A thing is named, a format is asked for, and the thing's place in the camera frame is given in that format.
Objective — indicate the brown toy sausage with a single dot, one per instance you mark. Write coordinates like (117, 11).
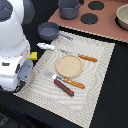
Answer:
(64, 88)

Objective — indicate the white fish-shaped toy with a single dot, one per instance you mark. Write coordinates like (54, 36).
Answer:
(45, 46)

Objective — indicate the yellow box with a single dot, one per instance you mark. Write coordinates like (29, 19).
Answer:
(32, 56)

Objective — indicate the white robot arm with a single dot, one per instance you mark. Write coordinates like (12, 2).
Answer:
(15, 65)

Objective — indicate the tan round plate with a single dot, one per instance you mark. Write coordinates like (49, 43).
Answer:
(69, 66)

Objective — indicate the beige woven placemat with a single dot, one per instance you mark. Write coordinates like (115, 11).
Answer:
(61, 110)

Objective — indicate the grey round bowl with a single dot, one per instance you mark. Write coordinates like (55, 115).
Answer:
(48, 31)

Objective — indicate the black stove burner disc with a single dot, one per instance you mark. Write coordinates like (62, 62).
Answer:
(89, 18)

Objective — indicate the dark grey cooking pot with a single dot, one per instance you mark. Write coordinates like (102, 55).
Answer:
(69, 9)

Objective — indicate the pink stove board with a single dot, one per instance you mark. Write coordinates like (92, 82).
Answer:
(104, 27)

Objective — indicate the beige bowl on stove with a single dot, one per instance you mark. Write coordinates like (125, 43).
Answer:
(122, 15)

